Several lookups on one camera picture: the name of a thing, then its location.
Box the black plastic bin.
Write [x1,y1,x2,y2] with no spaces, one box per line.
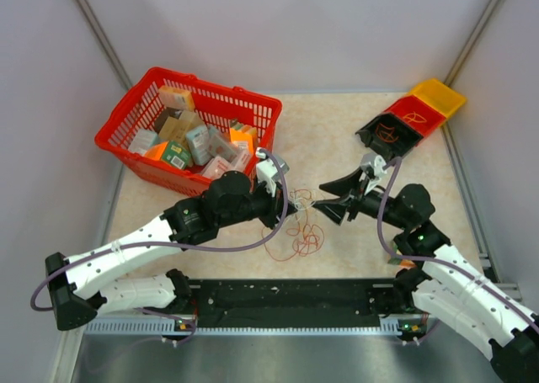
[355,113,423,162]

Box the pale blue box in basket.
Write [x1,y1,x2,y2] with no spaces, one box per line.
[186,125,211,166]

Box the yellow plastic bin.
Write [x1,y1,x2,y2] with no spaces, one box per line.
[408,78,467,119]

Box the red plastic bin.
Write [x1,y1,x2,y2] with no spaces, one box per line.
[384,95,446,139]

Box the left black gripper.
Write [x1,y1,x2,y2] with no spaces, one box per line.
[218,177,297,231]

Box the white wire tangle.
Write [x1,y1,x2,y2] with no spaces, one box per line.
[288,188,317,215]

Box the tan box in basket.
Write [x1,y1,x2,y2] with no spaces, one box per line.
[158,110,205,147]

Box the bright orange pack in basket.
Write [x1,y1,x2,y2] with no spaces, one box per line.
[229,121,258,154]

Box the red plastic shopping basket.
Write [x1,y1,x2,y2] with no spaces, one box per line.
[94,66,282,196]

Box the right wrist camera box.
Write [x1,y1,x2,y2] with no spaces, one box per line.
[360,152,387,194]

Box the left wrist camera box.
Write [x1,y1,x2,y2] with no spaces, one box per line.
[255,147,290,197]

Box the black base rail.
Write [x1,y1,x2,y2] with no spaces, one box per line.
[69,269,428,338]

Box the green orange box in basket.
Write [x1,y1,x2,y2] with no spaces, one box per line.
[144,141,194,169]

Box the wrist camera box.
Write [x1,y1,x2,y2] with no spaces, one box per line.
[360,152,387,194]
[255,147,290,197]

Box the orange wire tangle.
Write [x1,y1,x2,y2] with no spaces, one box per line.
[260,205,326,263]

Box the pink white box in basket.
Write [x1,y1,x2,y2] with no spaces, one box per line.
[200,153,252,180]

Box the green orange sponge pack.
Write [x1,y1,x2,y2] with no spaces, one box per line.
[387,241,415,269]

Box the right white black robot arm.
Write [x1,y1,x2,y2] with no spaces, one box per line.
[313,167,538,382]

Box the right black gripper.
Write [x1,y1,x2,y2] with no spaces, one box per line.
[312,167,409,231]

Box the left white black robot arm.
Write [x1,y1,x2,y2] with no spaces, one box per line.
[45,169,294,331]

